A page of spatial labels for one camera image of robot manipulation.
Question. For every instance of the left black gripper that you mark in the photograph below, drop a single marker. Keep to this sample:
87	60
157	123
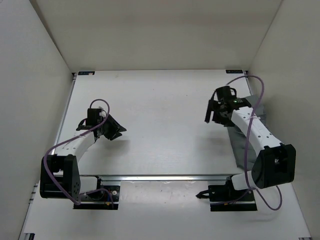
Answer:
116	127

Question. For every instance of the grey pleated skirt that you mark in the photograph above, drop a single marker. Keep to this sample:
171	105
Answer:
238	140

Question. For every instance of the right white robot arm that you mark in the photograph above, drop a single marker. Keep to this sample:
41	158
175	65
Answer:
275	162

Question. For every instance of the right blue table label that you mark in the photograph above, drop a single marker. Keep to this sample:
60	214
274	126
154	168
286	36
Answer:
234	71

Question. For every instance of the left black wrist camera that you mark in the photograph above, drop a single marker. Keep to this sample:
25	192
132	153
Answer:
94	116

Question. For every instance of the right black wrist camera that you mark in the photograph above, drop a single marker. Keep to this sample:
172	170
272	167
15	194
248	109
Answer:
226	93

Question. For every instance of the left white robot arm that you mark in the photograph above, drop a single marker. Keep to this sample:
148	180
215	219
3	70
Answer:
60	177

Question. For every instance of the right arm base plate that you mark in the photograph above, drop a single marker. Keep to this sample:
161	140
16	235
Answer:
224	198

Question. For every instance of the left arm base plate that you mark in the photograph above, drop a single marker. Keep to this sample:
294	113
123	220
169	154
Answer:
97	193

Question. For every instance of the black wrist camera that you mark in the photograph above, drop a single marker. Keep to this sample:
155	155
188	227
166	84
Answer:
226	93
94	116

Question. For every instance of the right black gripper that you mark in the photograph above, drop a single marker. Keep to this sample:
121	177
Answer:
226	122

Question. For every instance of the left blue table label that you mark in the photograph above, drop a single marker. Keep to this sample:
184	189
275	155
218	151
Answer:
86	73

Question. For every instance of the blue table label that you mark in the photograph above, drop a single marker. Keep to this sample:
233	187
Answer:
234	71
86	73

